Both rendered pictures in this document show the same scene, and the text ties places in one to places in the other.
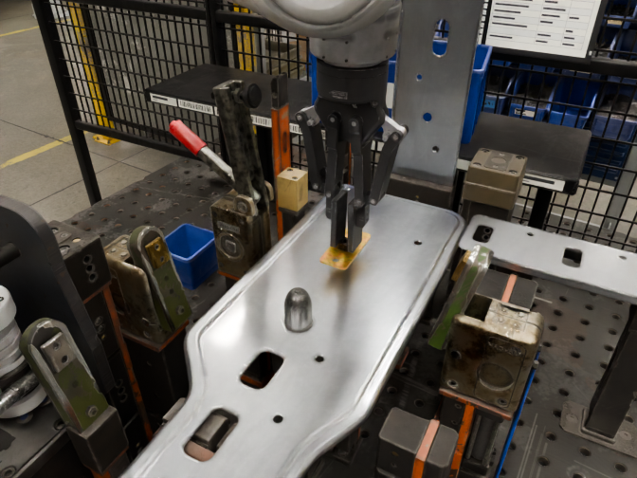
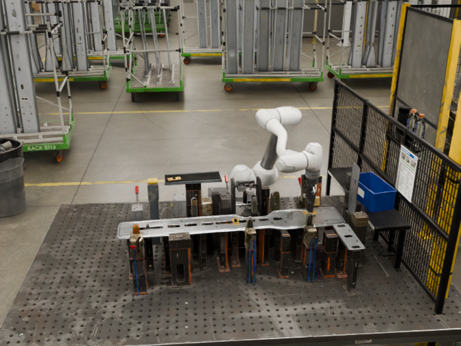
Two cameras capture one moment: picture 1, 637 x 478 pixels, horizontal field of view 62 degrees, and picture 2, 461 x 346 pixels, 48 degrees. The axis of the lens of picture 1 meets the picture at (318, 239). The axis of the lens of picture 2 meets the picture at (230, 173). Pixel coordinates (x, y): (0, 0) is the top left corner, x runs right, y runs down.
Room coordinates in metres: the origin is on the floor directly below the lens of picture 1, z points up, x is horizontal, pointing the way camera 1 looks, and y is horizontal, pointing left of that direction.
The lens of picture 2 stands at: (-1.52, -2.03, 2.54)
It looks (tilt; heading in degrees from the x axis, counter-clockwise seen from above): 24 degrees down; 54
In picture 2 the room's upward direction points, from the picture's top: straight up
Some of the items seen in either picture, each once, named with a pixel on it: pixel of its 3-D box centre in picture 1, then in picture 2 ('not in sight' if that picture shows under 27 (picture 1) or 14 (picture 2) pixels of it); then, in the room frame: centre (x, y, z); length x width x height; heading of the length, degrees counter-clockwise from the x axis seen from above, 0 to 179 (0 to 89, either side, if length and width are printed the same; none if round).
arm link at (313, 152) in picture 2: not in sight; (311, 156); (0.54, -0.03, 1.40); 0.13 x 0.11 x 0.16; 172
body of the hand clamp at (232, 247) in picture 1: (248, 295); (301, 220); (0.63, 0.11, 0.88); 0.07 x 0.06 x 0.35; 62
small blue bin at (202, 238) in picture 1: (189, 257); not in sight; (0.90, 0.28, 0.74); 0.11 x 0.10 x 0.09; 152
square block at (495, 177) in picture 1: (478, 253); (357, 240); (0.74, -0.28, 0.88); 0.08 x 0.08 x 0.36; 62
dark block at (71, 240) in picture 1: (104, 376); (264, 215); (0.44, 0.27, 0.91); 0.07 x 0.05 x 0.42; 62
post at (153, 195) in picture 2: not in sight; (154, 213); (-0.14, 0.71, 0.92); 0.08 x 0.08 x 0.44; 62
